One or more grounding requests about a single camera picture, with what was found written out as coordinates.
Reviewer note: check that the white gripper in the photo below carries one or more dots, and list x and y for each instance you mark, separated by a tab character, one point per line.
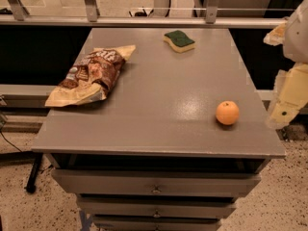
297	38

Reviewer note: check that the orange fruit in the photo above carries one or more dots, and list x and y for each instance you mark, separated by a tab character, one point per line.
227	113

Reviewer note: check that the green and yellow sponge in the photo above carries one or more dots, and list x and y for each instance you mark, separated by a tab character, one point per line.
179	41

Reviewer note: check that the grey drawer cabinet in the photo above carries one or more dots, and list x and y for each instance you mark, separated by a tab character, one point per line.
161	115

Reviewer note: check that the brown chip bag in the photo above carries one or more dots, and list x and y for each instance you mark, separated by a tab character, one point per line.
92	78

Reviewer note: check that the metal railing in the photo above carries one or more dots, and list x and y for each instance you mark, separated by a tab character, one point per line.
141	13

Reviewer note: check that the top grey drawer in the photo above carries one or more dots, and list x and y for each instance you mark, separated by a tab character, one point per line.
155	183

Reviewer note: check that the grey drawer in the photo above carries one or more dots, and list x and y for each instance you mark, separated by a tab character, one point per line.
155	183
156	224
156	208

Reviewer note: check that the middle grey drawer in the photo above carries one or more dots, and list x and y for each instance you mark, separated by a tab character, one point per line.
156	208

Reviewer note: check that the bottom grey drawer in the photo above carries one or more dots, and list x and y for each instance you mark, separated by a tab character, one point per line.
156	224

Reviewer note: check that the black stand leg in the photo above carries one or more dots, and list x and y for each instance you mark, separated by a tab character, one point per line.
31	184

